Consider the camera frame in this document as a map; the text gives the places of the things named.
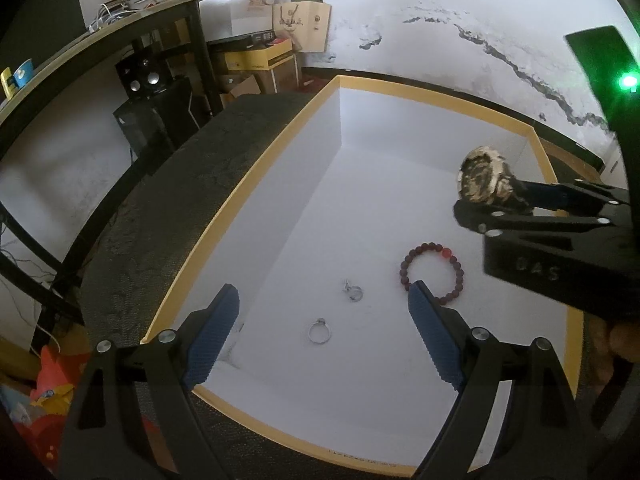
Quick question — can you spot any camouflage wrist watch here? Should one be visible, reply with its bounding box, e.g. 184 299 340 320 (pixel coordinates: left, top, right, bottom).
457 146 533 214

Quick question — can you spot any red-brown bead bracelet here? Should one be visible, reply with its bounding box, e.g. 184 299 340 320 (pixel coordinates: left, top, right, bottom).
398 242 466 307

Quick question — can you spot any silver ring with stone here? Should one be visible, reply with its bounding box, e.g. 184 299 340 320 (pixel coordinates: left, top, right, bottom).
307 316 333 346

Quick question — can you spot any orange red floor toy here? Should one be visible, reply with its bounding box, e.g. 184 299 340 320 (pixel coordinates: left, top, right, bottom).
1 346 90 472

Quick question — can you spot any yellow white storage box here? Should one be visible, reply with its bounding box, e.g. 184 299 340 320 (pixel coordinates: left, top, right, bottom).
148 76 582 477

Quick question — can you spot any black desk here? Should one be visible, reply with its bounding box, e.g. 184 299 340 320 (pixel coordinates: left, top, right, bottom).
1 0 221 322

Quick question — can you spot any dark green table mat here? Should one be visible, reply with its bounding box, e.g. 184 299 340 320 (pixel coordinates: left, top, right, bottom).
74 90 601 480

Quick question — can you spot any brown kraft paper bag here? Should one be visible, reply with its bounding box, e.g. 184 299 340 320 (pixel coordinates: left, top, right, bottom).
272 0 332 53

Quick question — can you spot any brown open carton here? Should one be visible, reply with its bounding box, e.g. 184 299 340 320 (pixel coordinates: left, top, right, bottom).
219 74 262 107

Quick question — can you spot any yellow cardboard box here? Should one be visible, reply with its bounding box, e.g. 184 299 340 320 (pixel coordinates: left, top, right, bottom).
209 38 295 72

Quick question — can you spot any black subwoofer cabinet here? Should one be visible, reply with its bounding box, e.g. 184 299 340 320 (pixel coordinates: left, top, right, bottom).
114 76 212 172

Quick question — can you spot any white paper gift bag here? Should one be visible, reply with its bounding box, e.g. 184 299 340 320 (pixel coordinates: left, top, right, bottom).
200 0 276 41

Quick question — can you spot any black speaker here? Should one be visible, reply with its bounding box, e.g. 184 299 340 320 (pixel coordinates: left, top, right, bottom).
115 52 175 101

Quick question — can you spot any blue paper cup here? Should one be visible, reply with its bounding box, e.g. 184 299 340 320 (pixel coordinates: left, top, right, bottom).
13 58 35 89

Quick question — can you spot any black flat monitor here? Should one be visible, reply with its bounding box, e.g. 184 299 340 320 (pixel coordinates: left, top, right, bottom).
1 0 86 67

